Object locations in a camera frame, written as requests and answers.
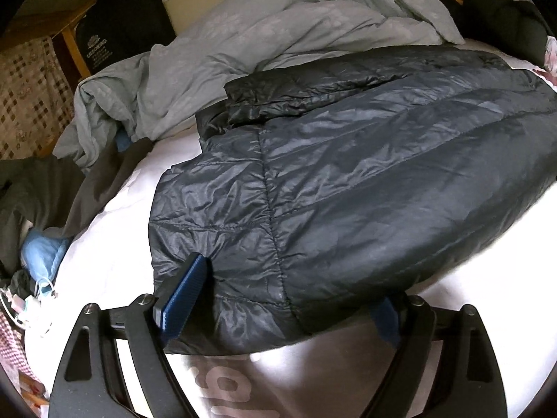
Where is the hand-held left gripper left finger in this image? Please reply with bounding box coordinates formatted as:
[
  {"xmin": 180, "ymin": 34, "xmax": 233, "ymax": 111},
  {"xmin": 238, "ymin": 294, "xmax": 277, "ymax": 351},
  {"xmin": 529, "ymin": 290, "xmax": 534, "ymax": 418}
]
[{"xmin": 50, "ymin": 253, "xmax": 214, "ymax": 418}]

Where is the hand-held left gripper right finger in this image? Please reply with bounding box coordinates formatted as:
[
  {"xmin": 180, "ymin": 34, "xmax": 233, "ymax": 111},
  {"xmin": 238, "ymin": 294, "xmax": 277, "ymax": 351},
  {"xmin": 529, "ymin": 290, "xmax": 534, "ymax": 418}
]
[{"xmin": 361, "ymin": 294, "xmax": 508, "ymax": 418}]

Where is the dark quilted down jacket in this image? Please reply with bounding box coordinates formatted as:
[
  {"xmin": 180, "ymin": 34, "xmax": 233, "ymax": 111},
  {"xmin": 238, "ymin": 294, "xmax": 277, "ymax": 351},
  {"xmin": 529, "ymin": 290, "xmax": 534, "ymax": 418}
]
[{"xmin": 148, "ymin": 45, "xmax": 557, "ymax": 355}]

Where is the grey printed garment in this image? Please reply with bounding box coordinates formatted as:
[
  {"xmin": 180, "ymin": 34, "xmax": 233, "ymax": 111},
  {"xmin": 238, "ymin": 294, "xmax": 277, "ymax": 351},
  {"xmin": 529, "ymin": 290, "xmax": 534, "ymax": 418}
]
[{"xmin": 174, "ymin": 326, "xmax": 392, "ymax": 418}]

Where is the blue face mask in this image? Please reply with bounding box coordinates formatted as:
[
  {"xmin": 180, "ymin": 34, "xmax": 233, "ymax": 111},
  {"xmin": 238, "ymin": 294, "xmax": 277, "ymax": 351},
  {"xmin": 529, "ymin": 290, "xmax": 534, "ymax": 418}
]
[{"xmin": 22, "ymin": 226, "xmax": 70, "ymax": 284}]

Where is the grey cloth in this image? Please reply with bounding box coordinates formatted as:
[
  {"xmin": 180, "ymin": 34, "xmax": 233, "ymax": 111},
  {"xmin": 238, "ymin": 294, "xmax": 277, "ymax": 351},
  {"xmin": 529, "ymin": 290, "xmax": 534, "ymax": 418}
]
[{"xmin": 0, "ymin": 139, "xmax": 153, "ymax": 271}]

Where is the red checkered cloth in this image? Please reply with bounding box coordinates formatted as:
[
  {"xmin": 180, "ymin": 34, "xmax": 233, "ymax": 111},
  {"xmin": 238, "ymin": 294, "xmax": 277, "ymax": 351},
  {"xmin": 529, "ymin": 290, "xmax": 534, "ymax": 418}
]
[{"xmin": 0, "ymin": 318, "xmax": 48, "ymax": 401}]

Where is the light blue quilt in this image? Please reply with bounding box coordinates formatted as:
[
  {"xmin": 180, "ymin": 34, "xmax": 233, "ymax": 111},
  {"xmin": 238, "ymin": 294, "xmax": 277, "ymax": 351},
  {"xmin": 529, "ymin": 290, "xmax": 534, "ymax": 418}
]
[{"xmin": 53, "ymin": 0, "xmax": 466, "ymax": 170}]

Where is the black bag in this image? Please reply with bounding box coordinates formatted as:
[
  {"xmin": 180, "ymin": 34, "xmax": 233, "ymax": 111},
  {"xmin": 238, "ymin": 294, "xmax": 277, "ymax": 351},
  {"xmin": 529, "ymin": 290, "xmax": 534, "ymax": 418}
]
[{"xmin": 75, "ymin": 0, "xmax": 177, "ymax": 80}]

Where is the pink floral cloth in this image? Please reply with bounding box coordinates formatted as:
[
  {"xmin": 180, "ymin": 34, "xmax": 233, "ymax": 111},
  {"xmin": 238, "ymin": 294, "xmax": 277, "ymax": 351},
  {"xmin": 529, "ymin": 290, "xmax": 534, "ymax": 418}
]
[{"xmin": 540, "ymin": 37, "xmax": 557, "ymax": 92}]

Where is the black cloth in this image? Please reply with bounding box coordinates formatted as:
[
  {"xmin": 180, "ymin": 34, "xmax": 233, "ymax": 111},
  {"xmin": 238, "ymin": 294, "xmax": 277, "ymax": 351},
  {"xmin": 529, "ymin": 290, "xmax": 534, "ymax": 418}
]
[{"xmin": 435, "ymin": 0, "xmax": 551, "ymax": 64}]

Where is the white charger cable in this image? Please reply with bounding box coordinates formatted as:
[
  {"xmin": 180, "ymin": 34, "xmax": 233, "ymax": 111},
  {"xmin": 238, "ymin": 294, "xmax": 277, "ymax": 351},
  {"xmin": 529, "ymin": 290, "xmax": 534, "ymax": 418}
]
[{"xmin": 0, "ymin": 283, "xmax": 57, "ymax": 336}]

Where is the wooden bed frame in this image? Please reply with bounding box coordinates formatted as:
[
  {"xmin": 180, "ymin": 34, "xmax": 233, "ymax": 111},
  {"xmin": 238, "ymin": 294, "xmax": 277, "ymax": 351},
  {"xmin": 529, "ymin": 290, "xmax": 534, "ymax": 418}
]
[{"xmin": 13, "ymin": 0, "xmax": 101, "ymax": 80}]

